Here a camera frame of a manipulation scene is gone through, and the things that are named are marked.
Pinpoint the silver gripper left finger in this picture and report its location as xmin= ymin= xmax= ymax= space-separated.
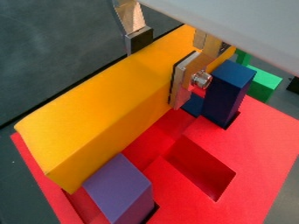
xmin=110 ymin=0 xmax=153 ymax=55

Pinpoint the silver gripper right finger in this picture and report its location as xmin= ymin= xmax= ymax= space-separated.
xmin=168 ymin=30 xmax=221 ymax=109

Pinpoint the yellow rectangular block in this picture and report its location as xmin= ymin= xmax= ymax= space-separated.
xmin=13 ymin=24 xmax=237 ymax=195

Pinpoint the red board with slots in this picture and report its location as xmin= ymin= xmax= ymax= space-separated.
xmin=9 ymin=86 xmax=299 ymax=224

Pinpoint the dark blue U-shaped block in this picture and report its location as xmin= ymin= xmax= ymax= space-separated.
xmin=181 ymin=60 xmax=256 ymax=130

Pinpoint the green U-shaped block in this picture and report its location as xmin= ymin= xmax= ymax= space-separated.
xmin=236 ymin=49 xmax=282 ymax=103

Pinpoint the purple U-shaped block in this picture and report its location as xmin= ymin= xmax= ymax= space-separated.
xmin=82 ymin=153 xmax=154 ymax=224

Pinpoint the black angled bracket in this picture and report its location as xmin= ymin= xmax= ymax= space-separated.
xmin=285 ymin=77 xmax=299 ymax=94

